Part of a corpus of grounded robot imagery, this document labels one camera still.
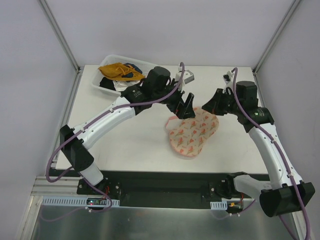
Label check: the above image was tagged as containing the floral mesh laundry bag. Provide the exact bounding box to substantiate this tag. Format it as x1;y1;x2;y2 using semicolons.
165;106;220;158

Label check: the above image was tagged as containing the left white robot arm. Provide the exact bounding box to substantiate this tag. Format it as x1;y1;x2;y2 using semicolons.
59;65;195;195

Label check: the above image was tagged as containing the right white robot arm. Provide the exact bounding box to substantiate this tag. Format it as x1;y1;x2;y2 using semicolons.
202;81;315;217

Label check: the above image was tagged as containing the white plastic basket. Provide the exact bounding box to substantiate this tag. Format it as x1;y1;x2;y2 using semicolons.
91;54;157;96

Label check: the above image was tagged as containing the dark blue garment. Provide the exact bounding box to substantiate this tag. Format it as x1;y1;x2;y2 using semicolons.
121;63;145;81

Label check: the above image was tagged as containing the white satin garment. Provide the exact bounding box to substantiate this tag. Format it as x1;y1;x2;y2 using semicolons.
113;80;136;92

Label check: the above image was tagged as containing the mustard yellow garment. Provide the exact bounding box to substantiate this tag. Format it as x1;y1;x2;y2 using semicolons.
97;62;146;82

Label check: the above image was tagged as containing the black garment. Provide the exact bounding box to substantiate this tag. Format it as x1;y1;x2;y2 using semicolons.
99;77;116;91

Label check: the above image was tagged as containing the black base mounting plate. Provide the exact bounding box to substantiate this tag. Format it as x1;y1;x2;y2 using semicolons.
76;170;227;209

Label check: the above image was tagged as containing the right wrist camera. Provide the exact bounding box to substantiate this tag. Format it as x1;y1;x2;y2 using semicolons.
223;71;234;88

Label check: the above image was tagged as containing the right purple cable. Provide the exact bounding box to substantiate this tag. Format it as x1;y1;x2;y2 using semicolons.
211;66;312;240

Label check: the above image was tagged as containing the purple cable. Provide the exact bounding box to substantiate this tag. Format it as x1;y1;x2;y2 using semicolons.
211;66;312;240
39;61;186;222

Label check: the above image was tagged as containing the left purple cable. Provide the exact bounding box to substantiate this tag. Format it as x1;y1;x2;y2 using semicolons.
39;61;186;222

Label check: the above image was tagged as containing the right white cable duct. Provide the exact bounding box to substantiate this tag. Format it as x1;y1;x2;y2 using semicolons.
210;200;228;211

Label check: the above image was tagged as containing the white cable duct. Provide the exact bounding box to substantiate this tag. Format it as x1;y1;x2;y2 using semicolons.
210;200;228;211
42;196;120;208

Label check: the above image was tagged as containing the right aluminium frame post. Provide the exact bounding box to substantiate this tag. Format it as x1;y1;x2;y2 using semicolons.
252;0;303;76

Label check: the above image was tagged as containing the aluminium frame post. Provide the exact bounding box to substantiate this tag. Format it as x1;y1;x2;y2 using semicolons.
252;0;303;76
37;0;81;74

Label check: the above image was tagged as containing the left white cable duct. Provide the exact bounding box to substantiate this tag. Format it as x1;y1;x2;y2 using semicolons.
42;196;120;208

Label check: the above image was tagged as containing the left aluminium frame post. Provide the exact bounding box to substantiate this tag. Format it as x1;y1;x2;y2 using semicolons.
37;0;81;74

